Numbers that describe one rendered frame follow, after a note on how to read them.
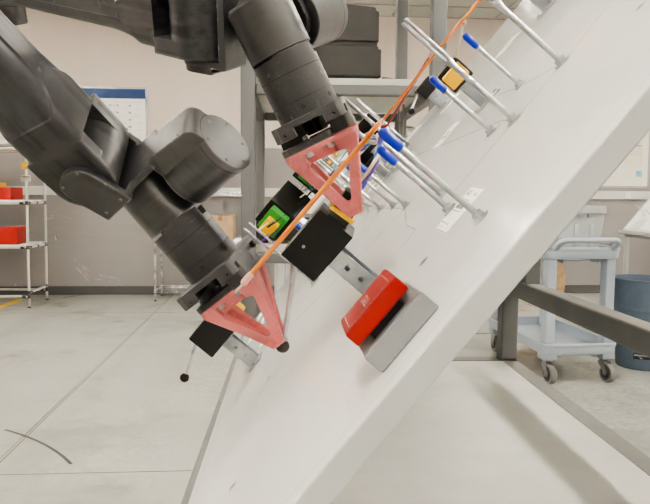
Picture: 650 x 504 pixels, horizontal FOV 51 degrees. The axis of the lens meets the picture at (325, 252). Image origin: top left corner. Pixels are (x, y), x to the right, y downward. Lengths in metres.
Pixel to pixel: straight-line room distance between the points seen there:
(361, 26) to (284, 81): 1.17
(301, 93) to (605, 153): 0.27
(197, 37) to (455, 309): 0.36
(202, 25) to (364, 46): 1.14
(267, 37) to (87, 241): 7.90
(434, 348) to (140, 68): 8.08
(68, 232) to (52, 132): 7.92
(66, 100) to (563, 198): 0.39
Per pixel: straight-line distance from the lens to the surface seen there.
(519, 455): 1.08
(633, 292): 5.08
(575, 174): 0.42
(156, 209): 0.63
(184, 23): 0.65
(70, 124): 0.59
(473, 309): 0.41
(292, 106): 0.60
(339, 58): 1.73
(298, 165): 0.59
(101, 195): 0.61
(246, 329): 0.66
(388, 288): 0.43
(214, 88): 8.27
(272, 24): 0.60
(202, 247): 0.63
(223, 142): 0.60
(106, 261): 8.42
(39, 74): 0.59
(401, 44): 2.25
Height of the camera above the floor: 1.18
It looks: 5 degrees down
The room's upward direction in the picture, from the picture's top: straight up
